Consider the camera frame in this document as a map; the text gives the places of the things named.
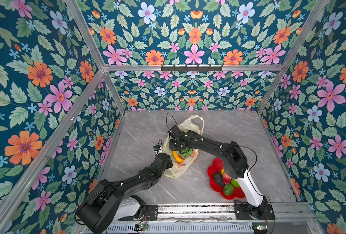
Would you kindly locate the green bell pepper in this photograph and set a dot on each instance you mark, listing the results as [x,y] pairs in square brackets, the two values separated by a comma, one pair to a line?
[235,183]

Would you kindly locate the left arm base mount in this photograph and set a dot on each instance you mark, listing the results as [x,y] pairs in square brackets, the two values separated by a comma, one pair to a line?
[136,209]

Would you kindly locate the black hook rail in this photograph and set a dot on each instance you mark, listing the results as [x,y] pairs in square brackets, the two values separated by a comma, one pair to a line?
[191,68]

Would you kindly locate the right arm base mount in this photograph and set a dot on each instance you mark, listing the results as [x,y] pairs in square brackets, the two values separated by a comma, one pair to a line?
[245,211]

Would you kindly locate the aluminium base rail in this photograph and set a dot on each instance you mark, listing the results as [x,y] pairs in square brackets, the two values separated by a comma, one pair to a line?
[219,218]

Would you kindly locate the green grapes bunch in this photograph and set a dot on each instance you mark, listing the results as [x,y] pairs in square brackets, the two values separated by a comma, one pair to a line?
[186,153]

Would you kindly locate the dark brown avocado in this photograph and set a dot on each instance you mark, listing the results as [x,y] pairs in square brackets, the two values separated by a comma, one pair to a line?
[218,179]

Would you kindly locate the red apple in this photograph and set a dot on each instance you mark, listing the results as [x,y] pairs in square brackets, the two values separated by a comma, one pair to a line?
[226,178]

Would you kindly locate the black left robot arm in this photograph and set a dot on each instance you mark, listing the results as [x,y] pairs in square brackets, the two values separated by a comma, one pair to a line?
[99,209]

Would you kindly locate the cream plastic bag orange print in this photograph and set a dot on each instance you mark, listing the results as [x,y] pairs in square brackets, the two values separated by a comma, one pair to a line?
[179,169]

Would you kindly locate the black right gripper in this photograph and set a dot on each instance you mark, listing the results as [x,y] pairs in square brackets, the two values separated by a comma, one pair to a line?
[175,137]

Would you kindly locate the green avocado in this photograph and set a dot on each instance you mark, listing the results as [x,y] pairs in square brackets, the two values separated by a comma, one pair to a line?
[228,189]

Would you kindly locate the small circuit board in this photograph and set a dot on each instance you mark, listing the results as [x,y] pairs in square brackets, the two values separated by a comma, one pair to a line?
[260,228]
[141,227]

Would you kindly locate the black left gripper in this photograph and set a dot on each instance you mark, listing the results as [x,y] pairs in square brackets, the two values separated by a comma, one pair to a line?
[169,164]

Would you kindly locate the yellow banana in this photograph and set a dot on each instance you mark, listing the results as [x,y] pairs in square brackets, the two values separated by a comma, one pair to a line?
[177,157]

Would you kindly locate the small circuit board right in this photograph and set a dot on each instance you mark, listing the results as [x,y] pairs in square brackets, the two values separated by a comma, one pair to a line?
[260,228]

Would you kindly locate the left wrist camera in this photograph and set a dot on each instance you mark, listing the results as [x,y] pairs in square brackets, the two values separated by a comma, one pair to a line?
[157,149]

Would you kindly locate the red flower-shaped plate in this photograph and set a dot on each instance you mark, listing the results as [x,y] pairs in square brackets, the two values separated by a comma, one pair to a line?
[217,165]

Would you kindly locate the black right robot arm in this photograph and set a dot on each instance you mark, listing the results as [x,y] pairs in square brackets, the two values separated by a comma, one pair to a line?
[234,161]

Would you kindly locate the small circuit board left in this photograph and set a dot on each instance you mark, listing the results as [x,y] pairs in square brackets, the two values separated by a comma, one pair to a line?
[141,227]

